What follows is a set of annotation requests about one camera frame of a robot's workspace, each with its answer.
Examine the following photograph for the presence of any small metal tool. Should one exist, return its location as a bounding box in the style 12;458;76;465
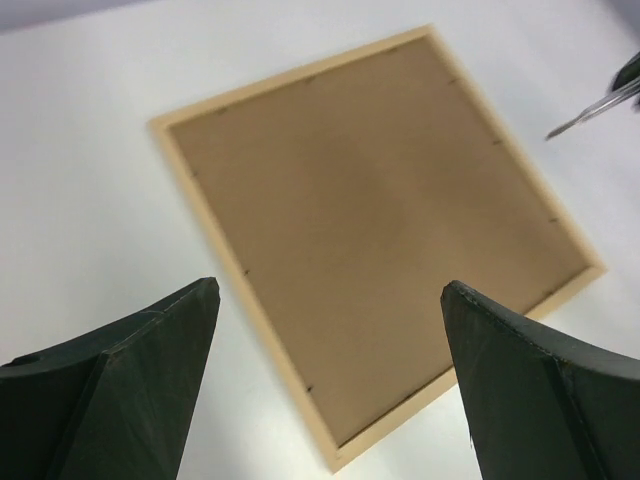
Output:
545;78;639;140

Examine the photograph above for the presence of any light wooden picture frame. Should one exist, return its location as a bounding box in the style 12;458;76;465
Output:
149;25;605;472

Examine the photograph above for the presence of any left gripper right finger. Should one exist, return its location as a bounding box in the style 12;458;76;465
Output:
441;281;639;479

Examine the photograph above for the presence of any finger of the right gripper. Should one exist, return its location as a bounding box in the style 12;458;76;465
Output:
612;52;640;90

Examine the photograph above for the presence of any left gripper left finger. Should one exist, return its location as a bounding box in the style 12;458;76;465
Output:
1;277;220;479

